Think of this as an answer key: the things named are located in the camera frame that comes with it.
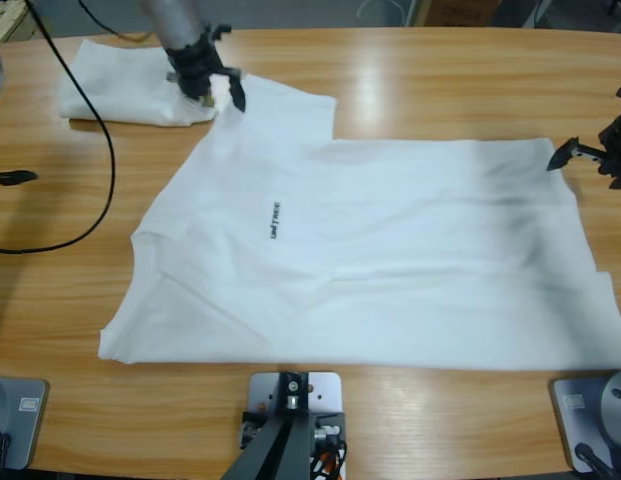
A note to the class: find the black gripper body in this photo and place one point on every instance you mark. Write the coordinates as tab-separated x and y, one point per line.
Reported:
195	62
617	150

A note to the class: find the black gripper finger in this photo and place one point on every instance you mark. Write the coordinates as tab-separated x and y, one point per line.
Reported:
565	155
238	92

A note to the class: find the white t-shirt with black logo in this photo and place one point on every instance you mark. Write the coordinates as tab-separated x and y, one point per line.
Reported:
365	250

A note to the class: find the folded white t-shirt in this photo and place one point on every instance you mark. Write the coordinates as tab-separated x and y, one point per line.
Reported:
115	85

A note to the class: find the grey metal stand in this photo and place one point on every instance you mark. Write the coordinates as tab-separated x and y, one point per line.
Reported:
532	15

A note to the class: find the brown cardboard box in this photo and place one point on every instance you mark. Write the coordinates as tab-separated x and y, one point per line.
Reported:
465	12

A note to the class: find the wooden pallet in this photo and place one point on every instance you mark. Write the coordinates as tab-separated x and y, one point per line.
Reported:
10	22

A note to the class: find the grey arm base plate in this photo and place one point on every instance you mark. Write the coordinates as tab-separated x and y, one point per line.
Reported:
25	430
572	420

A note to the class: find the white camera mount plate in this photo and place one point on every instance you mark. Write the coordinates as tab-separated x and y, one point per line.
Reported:
327	395

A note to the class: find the black mount clamp bracket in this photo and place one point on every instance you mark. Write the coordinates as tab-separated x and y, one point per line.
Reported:
335	417

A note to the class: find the dark camera mount post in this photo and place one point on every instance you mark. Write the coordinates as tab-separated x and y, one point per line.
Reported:
290	440

